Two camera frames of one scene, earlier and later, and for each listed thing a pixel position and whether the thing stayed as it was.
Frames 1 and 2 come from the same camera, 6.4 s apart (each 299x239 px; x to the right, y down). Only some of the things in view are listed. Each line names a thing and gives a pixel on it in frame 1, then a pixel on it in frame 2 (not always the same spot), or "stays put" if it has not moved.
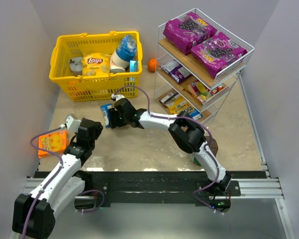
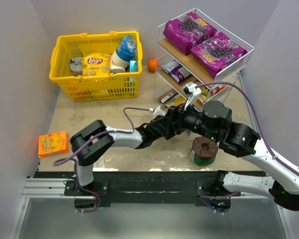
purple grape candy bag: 212,56 stays put
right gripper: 114,119 -> 177,118
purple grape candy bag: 181,35 stays put
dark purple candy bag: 175,70 stays put
